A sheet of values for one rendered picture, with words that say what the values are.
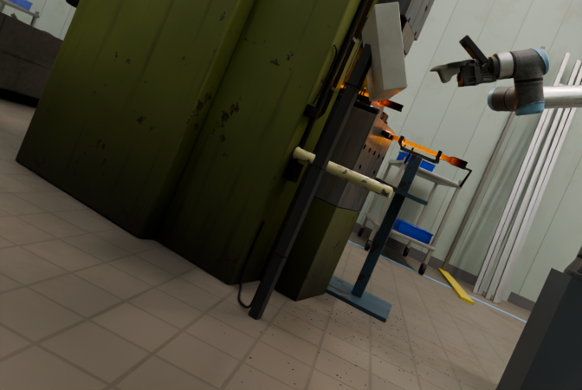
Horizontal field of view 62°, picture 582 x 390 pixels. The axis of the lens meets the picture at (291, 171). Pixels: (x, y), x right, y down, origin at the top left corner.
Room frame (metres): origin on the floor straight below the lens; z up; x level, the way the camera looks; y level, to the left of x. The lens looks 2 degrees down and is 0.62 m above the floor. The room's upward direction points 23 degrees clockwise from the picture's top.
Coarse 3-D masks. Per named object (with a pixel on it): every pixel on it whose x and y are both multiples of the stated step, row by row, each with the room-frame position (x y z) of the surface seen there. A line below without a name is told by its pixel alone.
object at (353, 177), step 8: (296, 152) 2.03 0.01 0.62; (304, 152) 2.02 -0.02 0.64; (304, 160) 2.02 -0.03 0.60; (312, 160) 1.99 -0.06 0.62; (328, 168) 1.96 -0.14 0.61; (336, 168) 1.94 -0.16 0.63; (344, 168) 1.94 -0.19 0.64; (344, 176) 1.93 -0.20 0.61; (352, 176) 1.91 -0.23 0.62; (360, 176) 1.90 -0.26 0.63; (360, 184) 1.90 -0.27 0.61; (368, 184) 1.88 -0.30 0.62; (376, 184) 1.87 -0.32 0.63; (384, 184) 1.88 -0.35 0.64; (376, 192) 1.88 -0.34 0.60; (384, 192) 1.85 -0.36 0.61
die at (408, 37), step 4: (400, 20) 2.23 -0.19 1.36; (404, 20) 2.22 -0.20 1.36; (404, 24) 2.22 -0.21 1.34; (408, 24) 2.25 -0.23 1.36; (404, 28) 2.23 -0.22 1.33; (408, 28) 2.27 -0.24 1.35; (404, 32) 2.25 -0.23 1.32; (408, 32) 2.29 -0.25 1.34; (404, 36) 2.27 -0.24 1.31; (408, 36) 2.31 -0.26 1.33; (412, 36) 2.36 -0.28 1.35; (404, 40) 2.29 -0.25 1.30; (408, 40) 2.33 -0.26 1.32; (412, 40) 2.38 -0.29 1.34; (404, 44) 2.31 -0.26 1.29; (408, 44) 2.35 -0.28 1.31; (404, 48) 2.33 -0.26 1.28; (408, 48) 2.37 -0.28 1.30; (404, 52) 2.36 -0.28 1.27; (408, 52) 2.39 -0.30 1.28
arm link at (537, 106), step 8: (520, 80) 1.64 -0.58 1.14; (528, 80) 1.63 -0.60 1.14; (536, 80) 1.62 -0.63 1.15; (512, 88) 1.72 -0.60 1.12; (520, 88) 1.65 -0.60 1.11; (528, 88) 1.63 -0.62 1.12; (536, 88) 1.63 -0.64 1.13; (512, 96) 1.69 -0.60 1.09; (520, 96) 1.65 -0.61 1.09; (528, 96) 1.63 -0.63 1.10; (536, 96) 1.63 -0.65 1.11; (512, 104) 1.70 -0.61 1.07; (520, 104) 1.66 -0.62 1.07; (528, 104) 1.64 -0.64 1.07; (536, 104) 1.63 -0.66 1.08; (544, 104) 1.66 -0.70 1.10; (520, 112) 1.66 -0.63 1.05; (528, 112) 1.64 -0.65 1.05; (536, 112) 1.64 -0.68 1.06
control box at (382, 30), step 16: (384, 16) 1.60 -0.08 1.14; (368, 32) 1.76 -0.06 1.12; (384, 32) 1.59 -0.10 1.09; (400, 32) 1.59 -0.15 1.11; (384, 48) 1.59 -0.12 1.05; (400, 48) 1.59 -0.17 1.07; (384, 64) 1.59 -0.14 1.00; (400, 64) 1.59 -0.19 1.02; (368, 80) 1.89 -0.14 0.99; (384, 80) 1.59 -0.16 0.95; (400, 80) 1.59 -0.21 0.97; (384, 96) 1.80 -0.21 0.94
